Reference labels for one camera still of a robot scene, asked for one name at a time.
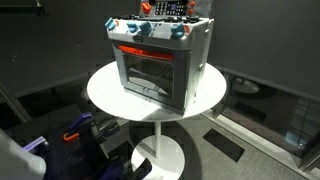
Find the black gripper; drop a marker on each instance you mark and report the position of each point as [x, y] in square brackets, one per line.
[76, 156]

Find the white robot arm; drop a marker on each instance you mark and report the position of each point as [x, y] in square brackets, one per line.
[16, 160]

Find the white grey toy stove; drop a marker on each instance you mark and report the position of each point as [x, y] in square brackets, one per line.
[196, 60]

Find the blue stove knob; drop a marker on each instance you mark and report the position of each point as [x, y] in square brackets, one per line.
[145, 28]
[110, 23]
[132, 26]
[177, 30]

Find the black stove keypad panel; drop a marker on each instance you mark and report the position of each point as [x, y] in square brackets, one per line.
[170, 8]

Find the orange hook clip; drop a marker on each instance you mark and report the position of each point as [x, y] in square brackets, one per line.
[71, 136]

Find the grey oven door with window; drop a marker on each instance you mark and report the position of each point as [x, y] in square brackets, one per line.
[180, 80]

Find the white floor sill strip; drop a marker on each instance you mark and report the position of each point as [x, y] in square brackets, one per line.
[253, 136]

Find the large orange panel knob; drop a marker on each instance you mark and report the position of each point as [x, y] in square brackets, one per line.
[146, 8]

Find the small orange panel knob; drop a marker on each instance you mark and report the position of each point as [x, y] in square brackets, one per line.
[190, 11]
[192, 3]

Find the round white pedestal table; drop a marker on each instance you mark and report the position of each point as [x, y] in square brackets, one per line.
[106, 90]

